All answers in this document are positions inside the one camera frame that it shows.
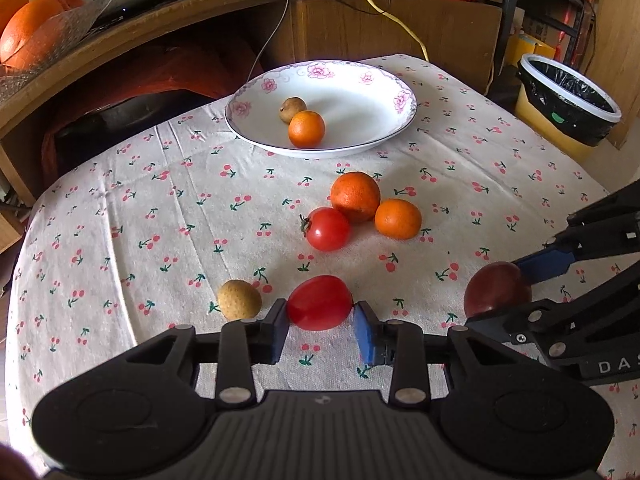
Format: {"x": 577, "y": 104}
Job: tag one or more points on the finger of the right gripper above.
{"x": 606, "y": 319}
{"x": 606, "y": 228}

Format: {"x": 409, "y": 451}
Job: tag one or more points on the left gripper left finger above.
{"x": 242, "y": 345}

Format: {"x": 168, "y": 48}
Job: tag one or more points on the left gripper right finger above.
{"x": 399, "y": 345}

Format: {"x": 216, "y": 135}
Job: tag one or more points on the red oval cherry tomato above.
{"x": 320, "y": 303}

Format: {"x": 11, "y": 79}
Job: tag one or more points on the dark red plum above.
{"x": 497, "y": 286}

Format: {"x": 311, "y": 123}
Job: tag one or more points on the small orange mandarin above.
{"x": 306, "y": 129}
{"x": 398, "y": 219}

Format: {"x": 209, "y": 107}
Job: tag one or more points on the round red tomato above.
{"x": 325, "y": 229}

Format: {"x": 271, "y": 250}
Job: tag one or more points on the dark orange mandarin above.
{"x": 356, "y": 196}

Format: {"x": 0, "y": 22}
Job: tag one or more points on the brown longan fruit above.
{"x": 290, "y": 107}

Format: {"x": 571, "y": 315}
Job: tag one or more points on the yellow bin with black bag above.
{"x": 564, "y": 106}

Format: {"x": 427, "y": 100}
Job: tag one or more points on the cherry print tablecloth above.
{"x": 139, "y": 239}

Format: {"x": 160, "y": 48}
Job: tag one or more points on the black metal shelf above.
{"x": 573, "y": 20}

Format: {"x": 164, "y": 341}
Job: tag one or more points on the white floral ceramic bowl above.
{"x": 361, "y": 105}

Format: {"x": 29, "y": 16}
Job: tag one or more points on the red cloth under cabinet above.
{"x": 142, "y": 88}

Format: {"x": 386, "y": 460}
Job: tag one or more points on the wooden tv cabinet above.
{"x": 460, "y": 36}

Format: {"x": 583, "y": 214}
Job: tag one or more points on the glass fruit dish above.
{"x": 37, "y": 33}

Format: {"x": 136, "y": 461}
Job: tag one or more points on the front orange in dish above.
{"x": 15, "y": 51}

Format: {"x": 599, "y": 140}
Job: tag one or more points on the orange in dish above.
{"x": 7, "y": 10}
{"x": 15, "y": 51}

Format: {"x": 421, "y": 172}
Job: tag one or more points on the red apple in dish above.
{"x": 67, "y": 5}

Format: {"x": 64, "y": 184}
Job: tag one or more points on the top orange in dish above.
{"x": 7, "y": 10}

